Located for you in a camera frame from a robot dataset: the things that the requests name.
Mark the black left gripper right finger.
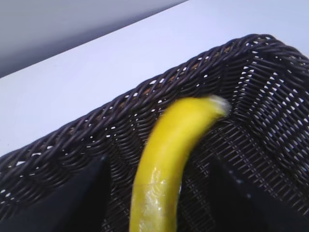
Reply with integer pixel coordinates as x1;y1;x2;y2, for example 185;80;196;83
210;158;309;232

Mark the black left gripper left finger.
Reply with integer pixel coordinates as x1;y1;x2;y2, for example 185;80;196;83
0;155;111;232

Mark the yellow banana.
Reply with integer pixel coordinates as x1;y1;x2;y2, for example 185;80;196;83
129;95;231;232

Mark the black wicker basket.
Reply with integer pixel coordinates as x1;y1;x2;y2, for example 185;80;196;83
0;34;309;232

